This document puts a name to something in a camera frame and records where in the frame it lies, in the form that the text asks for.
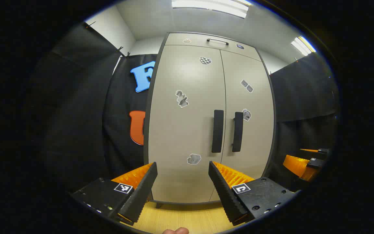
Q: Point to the grey double-door shoe cabinet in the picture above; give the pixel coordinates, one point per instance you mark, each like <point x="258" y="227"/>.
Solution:
<point x="146" y="143"/>

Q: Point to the grey cabinet drawer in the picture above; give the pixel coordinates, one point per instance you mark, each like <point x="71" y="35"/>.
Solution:
<point x="196" y="40"/>

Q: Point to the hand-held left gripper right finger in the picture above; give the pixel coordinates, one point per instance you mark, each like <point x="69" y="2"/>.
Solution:
<point x="226" y="198"/>

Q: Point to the long ceiling light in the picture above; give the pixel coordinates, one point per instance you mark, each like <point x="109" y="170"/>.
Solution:
<point x="209" y="6"/>
<point x="303" y="45"/>

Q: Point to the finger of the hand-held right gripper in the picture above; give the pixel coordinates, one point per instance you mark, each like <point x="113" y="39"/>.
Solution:
<point x="318" y="152"/>
<point x="299" y="167"/>

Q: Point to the black backdrop cloth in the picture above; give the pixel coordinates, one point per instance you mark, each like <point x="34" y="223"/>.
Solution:
<point x="304" y="91"/>
<point x="76" y="113"/>

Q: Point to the grey shoe cabinet door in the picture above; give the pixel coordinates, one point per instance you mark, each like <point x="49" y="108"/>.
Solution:
<point x="180" y="136"/>
<point x="255" y="146"/>

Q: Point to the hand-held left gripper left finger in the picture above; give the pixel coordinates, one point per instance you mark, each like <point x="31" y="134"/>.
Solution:
<point x="141" y="191"/>

